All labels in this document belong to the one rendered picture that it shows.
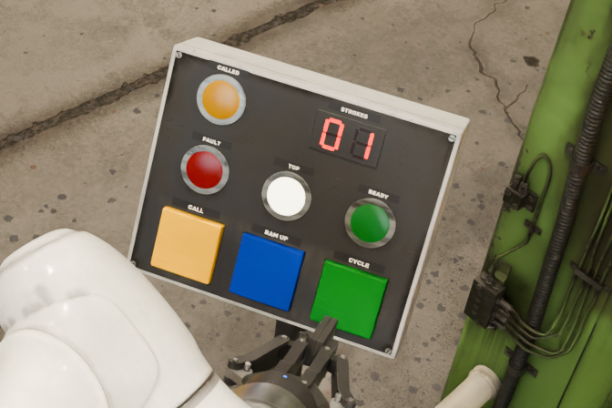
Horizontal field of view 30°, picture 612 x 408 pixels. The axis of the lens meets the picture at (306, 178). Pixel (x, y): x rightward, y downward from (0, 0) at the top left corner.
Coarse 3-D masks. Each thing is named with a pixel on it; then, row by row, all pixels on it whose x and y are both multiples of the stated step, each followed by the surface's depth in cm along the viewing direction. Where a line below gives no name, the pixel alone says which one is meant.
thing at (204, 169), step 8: (200, 152) 130; (208, 152) 130; (192, 160) 131; (200, 160) 131; (208, 160) 130; (216, 160) 130; (192, 168) 131; (200, 168) 131; (208, 168) 131; (216, 168) 130; (192, 176) 131; (200, 176) 131; (208, 176) 131; (216, 176) 131; (200, 184) 131; (208, 184) 131; (216, 184) 131
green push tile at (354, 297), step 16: (336, 272) 129; (352, 272) 129; (368, 272) 129; (320, 288) 130; (336, 288) 130; (352, 288) 129; (368, 288) 129; (384, 288) 128; (320, 304) 131; (336, 304) 130; (352, 304) 130; (368, 304) 129; (320, 320) 131; (352, 320) 130; (368, 320) 130; (368, 336) 130
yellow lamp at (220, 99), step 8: (208, 88) 128; (216, 88) 128; (224, 88) 128; (232, 88) 128; (208, 96) 129; (216, 96) 128; (224, 96) 128; (232, 96) 128; (208, 104) 129; (216, 104) 129; (224, 104) 128; (232, 104) 128; (208, 112) 129; (216, 112) 129; (224, 112) 129; (232, 112) 128
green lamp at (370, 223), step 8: (360, 208) 127; (368, 208) 127; (376, 208) 127; (352, 216) 128; (360, 216) 127; (368, 216) 127; (376, 216) 127; (384, 216) 127; (352, 224) 128; (360, 224) 128; (368, 224) 127; (376, 224) 127; (384, 224) 127; (360, 232) 128; (368, 232) 128; (376, 232) 127; (384, 232) 127; (368, 240) 128; (376, 240) 128
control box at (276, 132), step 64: (192, 64) 129; (256, 64) 129; (192, 128) 130; (256, 128) 128; (320, 128) 126; (384, 128) 125; (448, 128) 123; (192, 192) 132; (256, 192) 130; (320, 192) 128; (384, 192) 126; (448, 192) 132; (128, 256) 136; (320, 256) 130; (384, 256) 128; (384, 320) 130
